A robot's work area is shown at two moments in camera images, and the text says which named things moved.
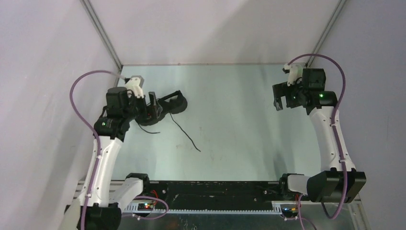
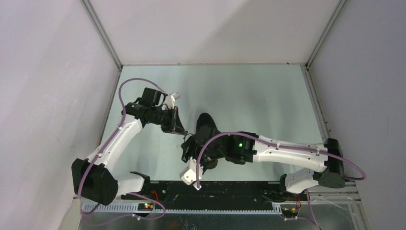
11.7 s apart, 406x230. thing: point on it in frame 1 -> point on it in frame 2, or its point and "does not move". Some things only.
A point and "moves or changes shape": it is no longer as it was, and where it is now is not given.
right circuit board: [290, 212] does not move
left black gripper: [152, 103] -> [174, 125]
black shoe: [175, 103] moves or changes shape
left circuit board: [145, 206] does not move
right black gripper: [282, 89] -> [189, 149]
